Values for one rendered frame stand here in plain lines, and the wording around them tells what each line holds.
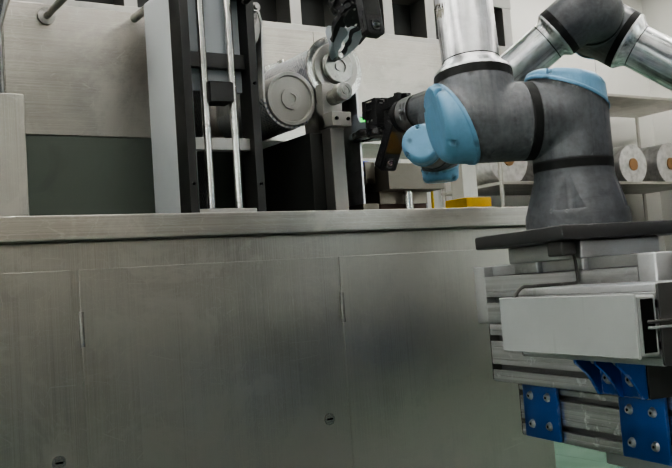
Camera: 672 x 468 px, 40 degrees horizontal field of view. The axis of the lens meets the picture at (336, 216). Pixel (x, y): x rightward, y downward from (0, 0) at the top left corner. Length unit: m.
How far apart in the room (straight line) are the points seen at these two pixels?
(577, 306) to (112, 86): 1.41
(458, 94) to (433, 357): 0.70
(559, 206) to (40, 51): 1.29
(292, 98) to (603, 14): 0.69
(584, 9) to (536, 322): 0.74
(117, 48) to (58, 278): 0.87
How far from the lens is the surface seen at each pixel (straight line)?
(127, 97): 2.25
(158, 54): 2.12
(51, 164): 2.17
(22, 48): 2.20
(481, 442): 1.96
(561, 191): 1.35
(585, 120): 1.37
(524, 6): 6.49
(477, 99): 1.33
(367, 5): 1.99
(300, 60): 2.15
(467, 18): 1.38
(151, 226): 1.55
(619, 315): 1.05
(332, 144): 2.03
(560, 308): 1.13
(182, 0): 1.84
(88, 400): 1.54
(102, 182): 2.19
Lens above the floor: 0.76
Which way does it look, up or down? 4 degrees up
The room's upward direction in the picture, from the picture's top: 4 degrees counter-clockwise
